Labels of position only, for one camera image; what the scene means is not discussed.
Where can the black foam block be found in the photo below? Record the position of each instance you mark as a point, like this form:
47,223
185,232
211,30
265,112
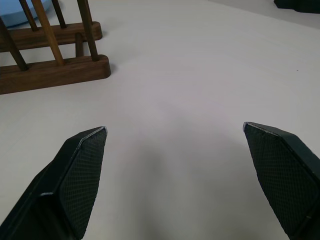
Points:
300,5

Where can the light blue plate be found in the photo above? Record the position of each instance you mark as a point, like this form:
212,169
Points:
12,12

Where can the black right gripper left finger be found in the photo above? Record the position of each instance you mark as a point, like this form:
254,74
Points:
75,180

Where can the brown wooden dish rack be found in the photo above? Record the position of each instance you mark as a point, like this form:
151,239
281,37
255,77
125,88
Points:
50,72

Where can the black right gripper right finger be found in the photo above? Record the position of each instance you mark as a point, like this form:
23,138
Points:
285,175

